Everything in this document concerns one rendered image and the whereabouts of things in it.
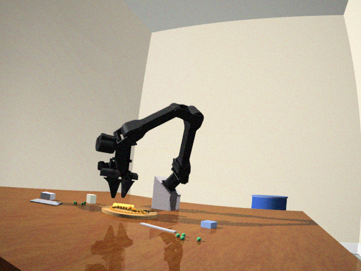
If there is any white rectangular sheet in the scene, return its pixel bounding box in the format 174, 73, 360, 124
30, 198, 62, 206

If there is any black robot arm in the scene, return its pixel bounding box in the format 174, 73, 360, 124
95, 103, 204, 191

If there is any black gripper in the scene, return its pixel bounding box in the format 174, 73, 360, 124
100, 155, 138, 198

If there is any light blue flat block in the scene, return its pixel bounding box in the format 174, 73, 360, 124
201, 220, 217, 229

